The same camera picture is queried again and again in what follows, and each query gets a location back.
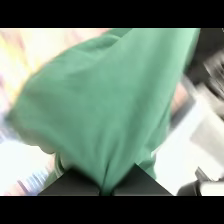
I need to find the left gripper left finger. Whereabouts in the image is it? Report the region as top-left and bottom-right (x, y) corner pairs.
(37, 167), (101, 197)

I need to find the green T-shirt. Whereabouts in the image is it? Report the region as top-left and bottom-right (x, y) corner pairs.
(5, 27), (202, 197)

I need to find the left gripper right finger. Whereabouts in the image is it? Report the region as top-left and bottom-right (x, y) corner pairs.
(112, 162), (174, 197)

